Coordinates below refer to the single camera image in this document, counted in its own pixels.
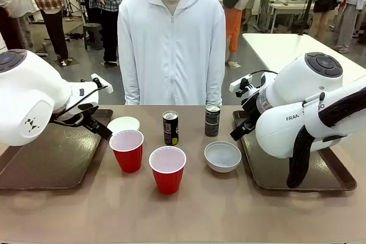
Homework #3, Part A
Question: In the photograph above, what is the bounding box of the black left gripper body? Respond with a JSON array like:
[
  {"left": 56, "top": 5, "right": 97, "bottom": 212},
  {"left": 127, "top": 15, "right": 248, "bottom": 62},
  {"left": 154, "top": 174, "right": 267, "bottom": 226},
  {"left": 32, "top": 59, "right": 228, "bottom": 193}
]
[{"left": 74, "top": 102, "right": 100, "bottom": 129}]

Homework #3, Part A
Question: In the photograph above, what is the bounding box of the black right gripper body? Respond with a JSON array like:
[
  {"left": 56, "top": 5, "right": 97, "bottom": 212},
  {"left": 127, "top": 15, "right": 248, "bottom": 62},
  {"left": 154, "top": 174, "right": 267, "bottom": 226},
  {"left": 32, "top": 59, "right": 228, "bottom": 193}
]
[{"left": 241, "top": 90, "right": 263, "bottom": 126}]

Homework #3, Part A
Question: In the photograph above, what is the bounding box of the white plastic bowl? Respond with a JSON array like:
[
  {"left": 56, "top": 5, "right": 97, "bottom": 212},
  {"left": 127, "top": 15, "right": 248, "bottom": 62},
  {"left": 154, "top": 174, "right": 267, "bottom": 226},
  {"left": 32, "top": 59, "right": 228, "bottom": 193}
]
[{"left": 106, "top": 116, "right": 141, "bottom": 135}]

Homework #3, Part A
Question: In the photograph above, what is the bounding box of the black soda can white text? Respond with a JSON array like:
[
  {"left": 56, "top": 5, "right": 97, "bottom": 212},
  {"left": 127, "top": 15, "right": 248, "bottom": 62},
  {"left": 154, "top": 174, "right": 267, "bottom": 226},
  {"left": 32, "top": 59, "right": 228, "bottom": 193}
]
[{"left": 204, "top": 103, "right": 221, "bottom": 138}]

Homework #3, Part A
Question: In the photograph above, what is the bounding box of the grey-white plastic bowl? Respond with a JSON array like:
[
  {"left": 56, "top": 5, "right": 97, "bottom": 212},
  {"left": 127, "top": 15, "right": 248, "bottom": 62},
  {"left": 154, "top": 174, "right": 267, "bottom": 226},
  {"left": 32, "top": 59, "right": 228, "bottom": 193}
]
[{"left": 204, "top": 141, "right": 242, "bottom": 174}]

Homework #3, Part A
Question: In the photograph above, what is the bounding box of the red plastic cup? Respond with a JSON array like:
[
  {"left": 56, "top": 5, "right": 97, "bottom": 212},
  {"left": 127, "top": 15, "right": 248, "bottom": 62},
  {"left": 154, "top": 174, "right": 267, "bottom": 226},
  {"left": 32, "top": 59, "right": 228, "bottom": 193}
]
[
  {"left": 148, "top": 146, "right": 188, "bottom": 195},
  {"left": 109, "top": 129, "right": 145, "bottom": 174}
]

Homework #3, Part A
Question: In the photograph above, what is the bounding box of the black Pepsi can green accent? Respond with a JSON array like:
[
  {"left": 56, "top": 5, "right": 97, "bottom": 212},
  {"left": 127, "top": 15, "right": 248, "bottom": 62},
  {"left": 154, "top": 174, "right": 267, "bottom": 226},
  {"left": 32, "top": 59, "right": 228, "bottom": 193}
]
[{"left": 162, "top": 110, "right": 180, "bottom": 146}]

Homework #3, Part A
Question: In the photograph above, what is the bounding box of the person's right forearm white sleeve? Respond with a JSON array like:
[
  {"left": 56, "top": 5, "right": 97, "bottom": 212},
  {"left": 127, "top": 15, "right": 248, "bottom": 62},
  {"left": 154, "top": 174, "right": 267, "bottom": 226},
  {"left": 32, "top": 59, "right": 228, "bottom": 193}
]
[{"left": 119, "top": 55, "right": 141, "bottom": 106}]

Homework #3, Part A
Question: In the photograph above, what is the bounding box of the person's left forearm white sleeve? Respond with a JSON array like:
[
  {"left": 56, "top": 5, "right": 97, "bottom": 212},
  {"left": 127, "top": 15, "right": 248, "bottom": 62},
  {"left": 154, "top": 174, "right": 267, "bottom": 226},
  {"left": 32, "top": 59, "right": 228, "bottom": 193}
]
[{"left": 205, "top": 55, "right": 225, "bottom": 106}]

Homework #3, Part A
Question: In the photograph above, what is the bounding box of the brown plastic serving tray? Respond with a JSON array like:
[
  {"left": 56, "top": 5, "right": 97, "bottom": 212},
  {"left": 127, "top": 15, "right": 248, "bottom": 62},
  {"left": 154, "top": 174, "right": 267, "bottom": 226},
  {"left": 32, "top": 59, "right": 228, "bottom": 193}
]
[
  {"left": 0, "top": 109, "right": 114, "bottom": 191},
  {"left": 232, "top": 109, "right": 358, "bottom": 193}
]

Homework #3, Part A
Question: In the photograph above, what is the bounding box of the large white table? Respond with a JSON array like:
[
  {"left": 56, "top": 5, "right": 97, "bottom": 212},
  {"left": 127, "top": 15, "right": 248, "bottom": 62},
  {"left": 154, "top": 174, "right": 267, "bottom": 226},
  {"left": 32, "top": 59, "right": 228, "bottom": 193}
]
[{"left": 242, "top": 33, "right": 366, "bottom": 85}]

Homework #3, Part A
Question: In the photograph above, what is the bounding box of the grey plastic stool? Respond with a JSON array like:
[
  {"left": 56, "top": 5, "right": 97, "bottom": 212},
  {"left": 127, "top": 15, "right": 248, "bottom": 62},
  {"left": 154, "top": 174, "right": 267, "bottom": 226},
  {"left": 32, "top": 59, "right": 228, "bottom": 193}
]
[{"left": 82, "top": 22, "right": 104, "bottom": 51}]

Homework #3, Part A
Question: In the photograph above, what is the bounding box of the bystander in orange trousers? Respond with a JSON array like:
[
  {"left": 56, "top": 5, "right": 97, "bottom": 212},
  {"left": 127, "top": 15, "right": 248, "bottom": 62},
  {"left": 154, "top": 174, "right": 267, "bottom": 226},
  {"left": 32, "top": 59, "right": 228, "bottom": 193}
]
[{"left": 222, "top": 0, "right": 265, "bottom": 69}]

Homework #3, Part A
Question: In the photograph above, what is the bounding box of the small white background table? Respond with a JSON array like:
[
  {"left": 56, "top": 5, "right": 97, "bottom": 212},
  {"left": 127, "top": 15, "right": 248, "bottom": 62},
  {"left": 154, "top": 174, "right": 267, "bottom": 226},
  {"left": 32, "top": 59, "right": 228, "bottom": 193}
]
[{"left": 267, "top": 1, "right": 315, "bottom": 34}]

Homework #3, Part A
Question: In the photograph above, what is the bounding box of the person in white hoodie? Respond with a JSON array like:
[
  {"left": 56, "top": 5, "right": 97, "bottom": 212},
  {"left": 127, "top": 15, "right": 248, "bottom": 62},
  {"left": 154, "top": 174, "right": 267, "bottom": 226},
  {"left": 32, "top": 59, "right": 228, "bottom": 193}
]
[{"left": 117, "top": 0, "right": 227, "bottom": 106}]

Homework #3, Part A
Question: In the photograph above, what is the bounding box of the black stand pole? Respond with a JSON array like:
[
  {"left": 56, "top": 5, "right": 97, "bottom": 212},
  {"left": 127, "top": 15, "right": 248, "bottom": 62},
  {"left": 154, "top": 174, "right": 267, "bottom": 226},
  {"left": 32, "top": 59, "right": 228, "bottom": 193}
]
[{"left": 297, "top": 0, "right": 320, "bottom": 36}]

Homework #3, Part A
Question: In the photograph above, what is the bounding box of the bystander in black dress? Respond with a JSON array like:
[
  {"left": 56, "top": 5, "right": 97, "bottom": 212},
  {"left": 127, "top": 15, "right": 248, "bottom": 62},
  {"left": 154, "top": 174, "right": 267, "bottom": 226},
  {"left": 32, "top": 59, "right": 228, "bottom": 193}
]
[{"left": 309, "top": 0, "right": 344, "bottom": 39}]

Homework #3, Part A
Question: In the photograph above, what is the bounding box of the bystander in white shirt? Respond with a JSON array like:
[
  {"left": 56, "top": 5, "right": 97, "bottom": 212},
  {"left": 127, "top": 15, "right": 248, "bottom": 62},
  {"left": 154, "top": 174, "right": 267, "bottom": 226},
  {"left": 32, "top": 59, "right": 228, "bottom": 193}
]
[{"left": 0, "top": 0, "right": 35, "bottom": 53}]

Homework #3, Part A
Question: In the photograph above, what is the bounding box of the bystander in light grey trousers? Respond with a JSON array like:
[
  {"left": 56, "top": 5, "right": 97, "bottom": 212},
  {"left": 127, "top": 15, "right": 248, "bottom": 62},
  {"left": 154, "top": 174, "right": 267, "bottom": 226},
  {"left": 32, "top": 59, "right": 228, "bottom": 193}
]
[{"left": 332, "top": 0, "right": 366, "bottom": 54}]

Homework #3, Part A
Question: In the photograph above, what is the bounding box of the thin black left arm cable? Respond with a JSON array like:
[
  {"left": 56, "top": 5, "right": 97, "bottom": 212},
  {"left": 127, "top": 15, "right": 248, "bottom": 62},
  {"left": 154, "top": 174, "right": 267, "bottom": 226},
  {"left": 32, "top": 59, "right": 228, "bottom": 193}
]
[{"left": 53, "top": 83, "right": 108, "bottom": 127}]

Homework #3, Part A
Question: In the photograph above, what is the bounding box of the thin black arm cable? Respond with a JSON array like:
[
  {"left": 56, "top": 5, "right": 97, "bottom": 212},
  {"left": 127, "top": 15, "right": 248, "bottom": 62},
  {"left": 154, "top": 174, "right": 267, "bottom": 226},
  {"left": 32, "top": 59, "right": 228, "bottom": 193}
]
[
  {"left": 53, "top": 83, "right": 108, "bottom": 127},
  {"left": 248, "top": 69, "right": 279, "bottom": 78}
]

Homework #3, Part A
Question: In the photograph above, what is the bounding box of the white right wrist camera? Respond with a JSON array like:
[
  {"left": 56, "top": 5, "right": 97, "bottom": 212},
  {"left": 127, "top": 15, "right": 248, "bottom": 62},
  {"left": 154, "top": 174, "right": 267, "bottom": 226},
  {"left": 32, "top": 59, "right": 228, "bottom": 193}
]
[{"left": 229, "top": 74, "right": 254, "bottom": 98}]

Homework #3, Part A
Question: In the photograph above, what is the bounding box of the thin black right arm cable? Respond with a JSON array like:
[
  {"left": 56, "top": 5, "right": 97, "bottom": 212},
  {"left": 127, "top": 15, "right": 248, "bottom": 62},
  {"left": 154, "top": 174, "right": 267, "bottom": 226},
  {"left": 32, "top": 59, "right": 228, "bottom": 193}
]
[{"left": 248, "top": 69, "right": 279, "bottom": 78}]

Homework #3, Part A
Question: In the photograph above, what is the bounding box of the black braided cable sleeve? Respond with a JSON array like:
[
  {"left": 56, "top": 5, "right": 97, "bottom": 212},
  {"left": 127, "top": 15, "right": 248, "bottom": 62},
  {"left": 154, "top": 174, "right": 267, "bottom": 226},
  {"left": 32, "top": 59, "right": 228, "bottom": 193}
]
[{"left": 286, "top": 86, "right": 366, "bottom": 189}]

